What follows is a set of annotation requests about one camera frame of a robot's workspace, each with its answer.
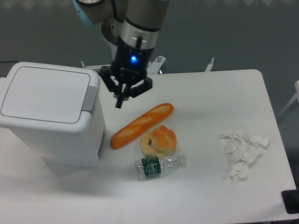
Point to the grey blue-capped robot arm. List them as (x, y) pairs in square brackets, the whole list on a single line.
[(132, 26)]

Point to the white frame at right edge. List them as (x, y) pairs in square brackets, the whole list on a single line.
[(290, 106)]

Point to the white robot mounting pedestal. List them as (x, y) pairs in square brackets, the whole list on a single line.
[(111, 30)]

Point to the clear green-label plastic bottle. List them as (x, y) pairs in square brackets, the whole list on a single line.
[(156, 167)]

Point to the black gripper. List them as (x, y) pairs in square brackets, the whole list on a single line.
[(129, 67)]

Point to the white push-button trash can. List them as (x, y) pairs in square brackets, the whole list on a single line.
[(55, 110)]

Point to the knotted bread roll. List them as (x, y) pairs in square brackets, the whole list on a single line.
[(159, 142)]

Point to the black device at table edge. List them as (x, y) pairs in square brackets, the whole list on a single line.
[(291, 201)]

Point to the orange baguette bread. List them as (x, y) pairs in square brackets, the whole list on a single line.
[(140, 125)]

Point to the crumpled white tissue paper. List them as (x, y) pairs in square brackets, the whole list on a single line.
[(242, 152)]

